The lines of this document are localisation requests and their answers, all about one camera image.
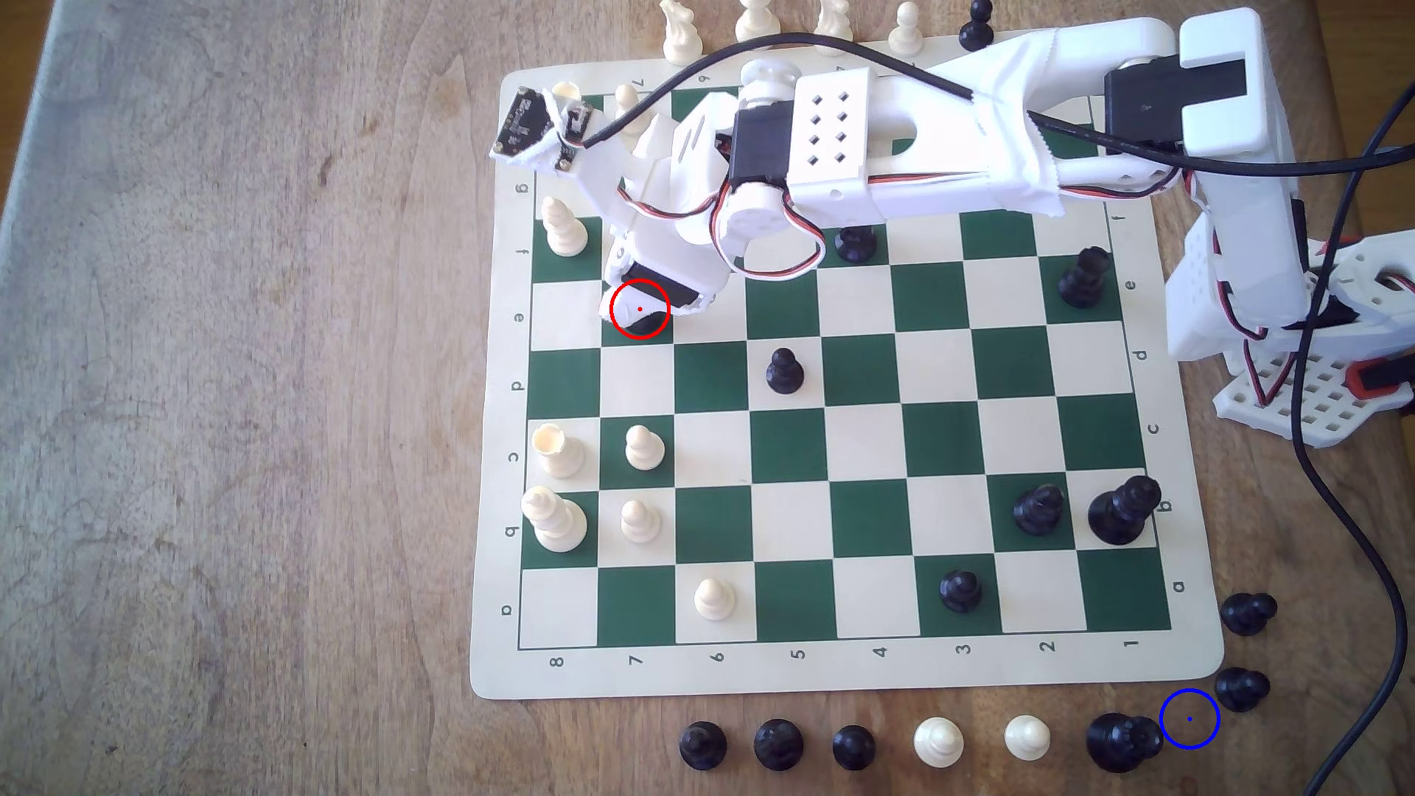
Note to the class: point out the white king chess piece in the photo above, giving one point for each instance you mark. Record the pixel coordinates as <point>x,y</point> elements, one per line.
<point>555,522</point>

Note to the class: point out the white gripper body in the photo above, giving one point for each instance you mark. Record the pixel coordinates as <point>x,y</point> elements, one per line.
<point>658,289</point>

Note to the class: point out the black rook chess piece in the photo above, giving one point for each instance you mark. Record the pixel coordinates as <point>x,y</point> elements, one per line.
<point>1081,281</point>

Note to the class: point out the white bishop chess piece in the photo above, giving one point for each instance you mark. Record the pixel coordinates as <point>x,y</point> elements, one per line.
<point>564,229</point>
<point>939,743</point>

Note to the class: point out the camera circuit board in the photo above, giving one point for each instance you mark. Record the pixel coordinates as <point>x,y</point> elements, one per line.
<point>524,124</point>

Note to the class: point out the white queen chess piece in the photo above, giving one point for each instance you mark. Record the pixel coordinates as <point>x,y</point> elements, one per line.
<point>757,20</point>

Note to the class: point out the black king chess piece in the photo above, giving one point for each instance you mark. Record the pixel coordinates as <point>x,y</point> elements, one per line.
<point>1119,515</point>

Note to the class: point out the white pawn chess piece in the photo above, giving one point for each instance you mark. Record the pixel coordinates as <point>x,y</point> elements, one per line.
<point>645,449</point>
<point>627,102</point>
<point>905,31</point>
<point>1027,739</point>
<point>714,599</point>
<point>639,522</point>

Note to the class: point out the black pawn chess piece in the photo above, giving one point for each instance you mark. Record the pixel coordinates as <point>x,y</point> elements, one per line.
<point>976,29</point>
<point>853,749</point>
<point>960,593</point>
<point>1240,690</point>
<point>785,374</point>
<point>1246,614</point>

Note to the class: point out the black bishop chess piece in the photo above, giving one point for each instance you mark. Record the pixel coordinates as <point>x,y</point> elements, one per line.
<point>703,746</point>
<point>1038,512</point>

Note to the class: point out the green white chess board mat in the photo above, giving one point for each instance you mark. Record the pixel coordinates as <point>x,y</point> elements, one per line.
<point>708,448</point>

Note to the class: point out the white knight chess piece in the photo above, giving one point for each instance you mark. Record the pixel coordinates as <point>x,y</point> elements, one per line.
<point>681,35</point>
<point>833,20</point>

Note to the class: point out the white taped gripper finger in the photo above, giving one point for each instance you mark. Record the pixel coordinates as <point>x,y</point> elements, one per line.
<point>699,309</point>
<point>621,315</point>

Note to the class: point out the white rook chess piece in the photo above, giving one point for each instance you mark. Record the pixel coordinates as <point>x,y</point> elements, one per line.
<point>566,90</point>
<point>557,452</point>

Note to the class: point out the black queen chess piece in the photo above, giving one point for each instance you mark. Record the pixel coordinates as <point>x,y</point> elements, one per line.
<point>1117,742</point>

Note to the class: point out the black knight chess piece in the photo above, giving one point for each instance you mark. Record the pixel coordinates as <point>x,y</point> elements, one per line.
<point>855,243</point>
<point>778,745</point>

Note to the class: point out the red black table clamp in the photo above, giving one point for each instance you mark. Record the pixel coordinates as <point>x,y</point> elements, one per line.
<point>1376,378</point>

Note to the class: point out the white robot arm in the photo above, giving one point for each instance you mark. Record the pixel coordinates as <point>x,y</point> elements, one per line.
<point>940,138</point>

